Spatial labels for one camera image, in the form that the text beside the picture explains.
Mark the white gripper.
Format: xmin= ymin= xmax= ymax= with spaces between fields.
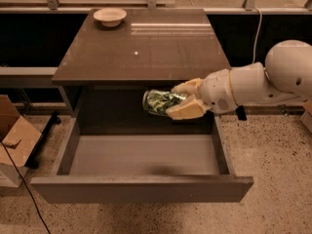
xmin=166 ymin=69 xmax=238 ymax=120

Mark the green soda can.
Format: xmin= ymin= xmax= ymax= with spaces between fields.
xmin=142 ymin=90 xmax=187 ymax=116

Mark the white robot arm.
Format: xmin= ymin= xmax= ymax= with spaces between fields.
xmin=166 ymin=40 xmax=312 ymax=120

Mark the open grey top drawer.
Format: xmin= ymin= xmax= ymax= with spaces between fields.
xmin=29 ymin=98 xmax=254 ymax=205

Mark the white ceramic bowl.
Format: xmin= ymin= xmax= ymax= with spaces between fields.
xmin=94 ymin=8 xmax=127 ymax=27

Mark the black floor stand foot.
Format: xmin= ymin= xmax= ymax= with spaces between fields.
xmin=25 ymin=111 xmax=61 ymax=169

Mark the brown cardboard box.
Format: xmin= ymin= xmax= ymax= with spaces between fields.
xmin=0 ymin=95 xmax=41 ymax=187

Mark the white hanging cable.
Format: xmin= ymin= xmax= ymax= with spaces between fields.
xmin=252 ymin=7 xmax=263 ymax=64

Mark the black floor cable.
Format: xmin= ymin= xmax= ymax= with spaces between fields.
xmin=0 ymin=141 xmax=52 ymax=234

